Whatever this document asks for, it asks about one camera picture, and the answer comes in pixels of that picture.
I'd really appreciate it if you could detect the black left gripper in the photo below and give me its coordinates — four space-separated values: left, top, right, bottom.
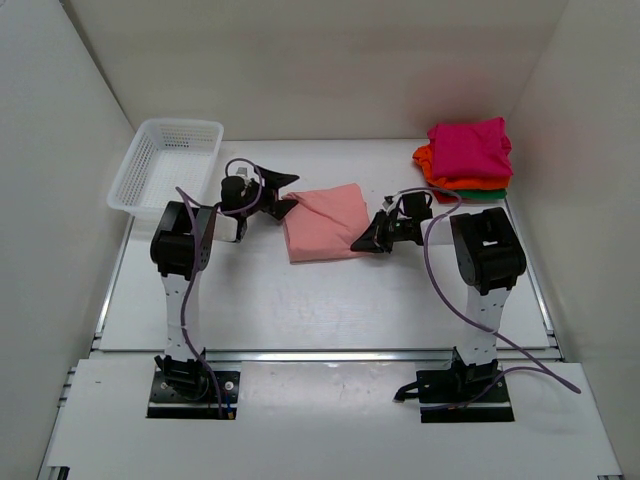
240 166 298 221

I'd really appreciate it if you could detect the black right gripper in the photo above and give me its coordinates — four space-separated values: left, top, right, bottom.
352 210 412 254

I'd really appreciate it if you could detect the salmon pink t-shirt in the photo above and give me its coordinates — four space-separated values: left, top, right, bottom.
284 183 370 264

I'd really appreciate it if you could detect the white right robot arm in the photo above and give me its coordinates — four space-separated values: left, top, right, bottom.
350 189 526 401

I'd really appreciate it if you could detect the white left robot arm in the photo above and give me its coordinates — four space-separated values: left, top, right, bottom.
150 165 300 398

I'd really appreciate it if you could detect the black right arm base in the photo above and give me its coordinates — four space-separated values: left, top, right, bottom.
393 351 515 424

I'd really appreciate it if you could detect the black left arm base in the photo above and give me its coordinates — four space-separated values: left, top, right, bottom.
146 355 241 421

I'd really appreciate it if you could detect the red folded t-shirt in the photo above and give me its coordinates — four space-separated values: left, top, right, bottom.
430 186 463 204

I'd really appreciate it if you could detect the orange folded t-shirt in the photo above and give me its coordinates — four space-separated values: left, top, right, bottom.
412 144 510 191

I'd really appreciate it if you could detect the white plastic basket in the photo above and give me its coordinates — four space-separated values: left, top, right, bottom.
107 118 224 218

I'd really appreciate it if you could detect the green folded t-shirt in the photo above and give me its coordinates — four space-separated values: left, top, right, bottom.
451 189 507 202

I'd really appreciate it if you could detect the magenta folded t-shirt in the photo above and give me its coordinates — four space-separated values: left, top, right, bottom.
427 117 513 178

